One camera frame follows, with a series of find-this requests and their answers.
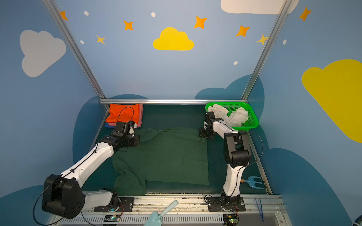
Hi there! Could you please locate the aluminium right frame post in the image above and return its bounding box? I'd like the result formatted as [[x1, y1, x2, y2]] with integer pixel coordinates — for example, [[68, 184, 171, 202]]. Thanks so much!
[[241, 0, 298, 102]]

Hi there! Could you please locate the green circuit board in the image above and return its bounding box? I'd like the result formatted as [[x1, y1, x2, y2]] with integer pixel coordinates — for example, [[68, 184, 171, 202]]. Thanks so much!
[[104, 215, 120, 223], [222, 214, 239, 226]]

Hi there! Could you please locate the green plastic basket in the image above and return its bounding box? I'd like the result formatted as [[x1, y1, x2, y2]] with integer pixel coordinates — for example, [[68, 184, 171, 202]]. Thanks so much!
[[205, 102, 259, 131]]

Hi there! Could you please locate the blue folded t shirt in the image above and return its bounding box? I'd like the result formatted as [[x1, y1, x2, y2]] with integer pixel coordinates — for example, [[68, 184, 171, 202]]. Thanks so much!
[[105, 122, 117, 129]]

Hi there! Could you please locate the white t shirt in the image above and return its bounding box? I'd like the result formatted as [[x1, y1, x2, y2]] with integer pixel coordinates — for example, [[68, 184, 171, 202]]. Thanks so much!
[[207, 104, 249, 127]]

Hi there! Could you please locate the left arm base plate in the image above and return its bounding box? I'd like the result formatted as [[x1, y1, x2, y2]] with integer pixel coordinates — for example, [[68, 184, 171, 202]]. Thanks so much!
[[94, 197, 135, 213]]

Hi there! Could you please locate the orange folded t shirt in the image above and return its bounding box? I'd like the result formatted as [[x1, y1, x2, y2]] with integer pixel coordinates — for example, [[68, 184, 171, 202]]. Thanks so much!
[[107, 103, 141, 124]]

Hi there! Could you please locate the left green circuit board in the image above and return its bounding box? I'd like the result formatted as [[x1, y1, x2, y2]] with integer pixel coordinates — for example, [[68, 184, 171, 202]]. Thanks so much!
[[104, 215, 120, 223]]

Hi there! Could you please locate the aluminium frame post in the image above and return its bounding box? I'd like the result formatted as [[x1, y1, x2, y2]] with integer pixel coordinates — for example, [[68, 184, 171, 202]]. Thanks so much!
[[42, 0, 106, 99], [241, 0, 298, 102]]

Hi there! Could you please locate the teal toy trowel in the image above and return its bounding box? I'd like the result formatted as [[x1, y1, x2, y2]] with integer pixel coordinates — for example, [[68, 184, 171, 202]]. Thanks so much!
[[144, 200, 178, 226]]

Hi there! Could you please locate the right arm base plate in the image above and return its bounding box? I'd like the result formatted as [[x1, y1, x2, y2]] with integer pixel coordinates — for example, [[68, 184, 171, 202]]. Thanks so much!
[[204, 195, 246, 212]]

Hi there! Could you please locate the right green circuit board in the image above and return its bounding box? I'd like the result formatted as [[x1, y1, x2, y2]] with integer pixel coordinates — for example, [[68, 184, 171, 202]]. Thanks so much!
[[222, 214, 239, 226]]

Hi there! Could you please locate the pink folded t shirt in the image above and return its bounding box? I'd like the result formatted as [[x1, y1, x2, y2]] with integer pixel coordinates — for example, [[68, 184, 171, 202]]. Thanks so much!
[[107, 104, 144, 128]]

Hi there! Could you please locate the aluminium back frame rail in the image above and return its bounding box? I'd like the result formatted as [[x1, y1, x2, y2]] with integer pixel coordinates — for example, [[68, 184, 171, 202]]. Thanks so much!
[[100, 99, 248, 105]]

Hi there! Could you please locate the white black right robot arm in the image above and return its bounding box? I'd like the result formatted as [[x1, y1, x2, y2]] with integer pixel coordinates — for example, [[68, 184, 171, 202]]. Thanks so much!
[[199, 112, 252, 211]]

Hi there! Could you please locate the aluminium right floor rail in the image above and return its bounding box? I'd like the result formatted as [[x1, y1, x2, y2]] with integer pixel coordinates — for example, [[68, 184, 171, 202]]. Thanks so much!
[[247, 131, 273, 195]]

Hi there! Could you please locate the dark green t shirt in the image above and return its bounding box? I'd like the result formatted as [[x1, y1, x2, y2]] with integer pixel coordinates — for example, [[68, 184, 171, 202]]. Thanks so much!
[[112, 127, 209, 195]]

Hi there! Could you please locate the aluminium left frame post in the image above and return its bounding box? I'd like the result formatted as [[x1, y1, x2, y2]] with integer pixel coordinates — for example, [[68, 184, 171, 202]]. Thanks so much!
[[42, 0, 106, 99]]

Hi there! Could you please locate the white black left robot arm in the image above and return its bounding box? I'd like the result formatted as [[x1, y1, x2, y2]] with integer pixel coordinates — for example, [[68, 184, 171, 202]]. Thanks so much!
[[41, 121, 140, 219]]

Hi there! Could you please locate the wooden handled blue tool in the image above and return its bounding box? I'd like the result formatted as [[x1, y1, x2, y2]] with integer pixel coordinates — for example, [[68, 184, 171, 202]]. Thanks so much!
[[240, 176, 264, 190]]

